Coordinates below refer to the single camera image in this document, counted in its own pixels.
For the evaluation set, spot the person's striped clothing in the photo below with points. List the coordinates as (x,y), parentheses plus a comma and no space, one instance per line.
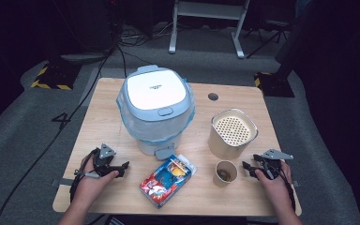
(115,221)

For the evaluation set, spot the white metal stand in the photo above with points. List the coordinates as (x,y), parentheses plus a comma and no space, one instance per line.
(206,9)

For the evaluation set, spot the person's right hand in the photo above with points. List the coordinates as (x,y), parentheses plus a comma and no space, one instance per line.
(276,190)

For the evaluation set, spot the black tripod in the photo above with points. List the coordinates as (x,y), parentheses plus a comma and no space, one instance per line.
(272,31)

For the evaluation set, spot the beige strainer container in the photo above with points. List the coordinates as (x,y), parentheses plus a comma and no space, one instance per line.
(222,146)

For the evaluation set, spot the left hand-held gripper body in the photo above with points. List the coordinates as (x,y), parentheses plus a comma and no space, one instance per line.
(104,162)

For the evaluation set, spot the colourful snack box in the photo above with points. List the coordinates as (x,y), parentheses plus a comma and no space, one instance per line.
(162,184)

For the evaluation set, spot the black yellow striped base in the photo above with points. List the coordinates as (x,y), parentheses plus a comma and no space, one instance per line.
(53,78)
(273,86)

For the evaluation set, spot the used tea bag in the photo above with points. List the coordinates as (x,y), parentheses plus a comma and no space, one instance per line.
(224,175)

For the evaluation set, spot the white and blue pedal bin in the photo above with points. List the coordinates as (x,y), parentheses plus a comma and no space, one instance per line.
(156,90)

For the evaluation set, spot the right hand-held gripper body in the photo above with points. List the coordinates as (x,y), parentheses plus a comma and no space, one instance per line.
(272,165)

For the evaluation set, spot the person's left hand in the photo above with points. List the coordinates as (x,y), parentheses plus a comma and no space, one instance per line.
(89,187)

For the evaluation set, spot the grey tape piece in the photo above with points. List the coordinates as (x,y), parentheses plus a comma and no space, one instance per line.
(295,183)
(63,182)

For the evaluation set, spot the brown paper cup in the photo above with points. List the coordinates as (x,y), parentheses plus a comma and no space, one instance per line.
(218,182)

